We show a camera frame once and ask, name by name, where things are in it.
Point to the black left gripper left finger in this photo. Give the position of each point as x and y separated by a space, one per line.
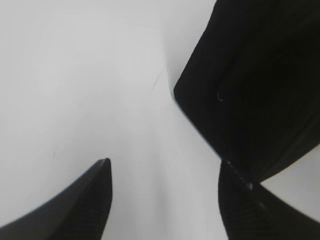
80 212

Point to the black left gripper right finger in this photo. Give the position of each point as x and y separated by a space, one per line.
251 212

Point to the black bag with brown handles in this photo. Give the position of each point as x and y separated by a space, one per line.
252 84

